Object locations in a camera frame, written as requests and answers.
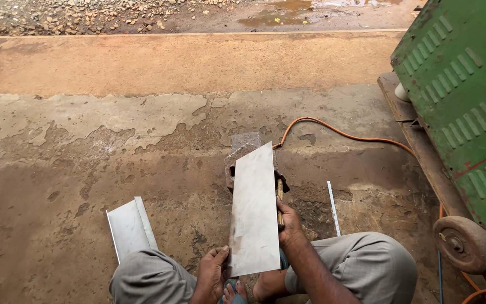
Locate wooden wheeled cart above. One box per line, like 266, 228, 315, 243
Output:
377, 72, 486, 304

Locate bent steel sheet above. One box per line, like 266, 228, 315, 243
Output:
106, 196, 159, 265

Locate rusty cart wheel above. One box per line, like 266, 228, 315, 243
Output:
432, 216, 486, 275

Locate person's grey trousers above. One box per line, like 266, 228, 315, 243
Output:
109, 231, 418, 304

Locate wooden handled hammer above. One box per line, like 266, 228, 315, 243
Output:
273, 171, 290, 231

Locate person's left hand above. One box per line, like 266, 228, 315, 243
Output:
196, 246, 230, 297

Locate green welding machine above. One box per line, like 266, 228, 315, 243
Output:
390, 0, 486, 292

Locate orange cable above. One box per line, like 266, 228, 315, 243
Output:
272, 117, 486, 304

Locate blue cable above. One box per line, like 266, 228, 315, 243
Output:
437, 250, 444, 304

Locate rusty steel anvil block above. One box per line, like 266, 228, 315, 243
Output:
224, 132, 278, 194

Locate pile of gravel stones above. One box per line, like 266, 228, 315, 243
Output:
0, 0, 244, 36

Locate person's right hand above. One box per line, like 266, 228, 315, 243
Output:
276, 198, 305, 250

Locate steel ruler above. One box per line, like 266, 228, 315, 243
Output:
327, 181, 342, 237

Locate blue flip-flop sandal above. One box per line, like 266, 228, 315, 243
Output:
218, 279, 249, 304

